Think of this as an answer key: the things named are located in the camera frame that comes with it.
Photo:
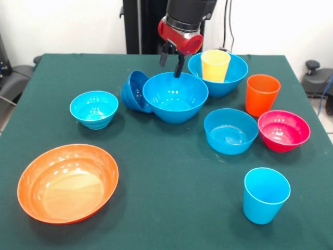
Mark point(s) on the orange plastic cup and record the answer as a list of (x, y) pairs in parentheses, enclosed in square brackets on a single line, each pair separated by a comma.
[(261, 96)]

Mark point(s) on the dark green tablecloth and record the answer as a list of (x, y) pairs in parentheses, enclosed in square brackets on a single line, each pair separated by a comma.
[(78, 73)]

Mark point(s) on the black equipment base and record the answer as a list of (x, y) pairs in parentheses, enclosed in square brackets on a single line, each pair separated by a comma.
[(316, 78), (13, 80)]

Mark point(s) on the large orange plastic bowl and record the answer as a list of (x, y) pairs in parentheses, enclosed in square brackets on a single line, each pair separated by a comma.
[(67, 187)]

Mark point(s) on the blue flat-bottomed ringed bowl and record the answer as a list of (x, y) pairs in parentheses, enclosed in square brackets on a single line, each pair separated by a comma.
[(231, 138)]

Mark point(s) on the dark blue plastic bowl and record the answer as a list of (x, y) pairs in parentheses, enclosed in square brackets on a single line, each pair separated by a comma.
[(134, 91)]

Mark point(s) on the pink plastic bowl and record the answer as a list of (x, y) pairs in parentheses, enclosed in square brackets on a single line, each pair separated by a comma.
[(284, 132)]

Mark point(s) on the large blue plastic bowl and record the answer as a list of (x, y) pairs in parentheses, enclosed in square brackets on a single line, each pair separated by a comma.
[(238, 75), (174, 104)]

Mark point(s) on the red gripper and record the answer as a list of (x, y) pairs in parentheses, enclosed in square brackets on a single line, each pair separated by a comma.
[(179, 40)]

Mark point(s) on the small cyan plastic bowl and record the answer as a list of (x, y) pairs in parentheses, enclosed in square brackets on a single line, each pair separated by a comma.
[(93, 110)]

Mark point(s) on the light blue plastic cup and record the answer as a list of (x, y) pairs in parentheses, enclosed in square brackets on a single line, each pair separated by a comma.
[(265, 200)]

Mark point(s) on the yellow plastic cup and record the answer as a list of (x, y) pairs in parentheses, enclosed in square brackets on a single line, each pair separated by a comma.
[(216, 67)]

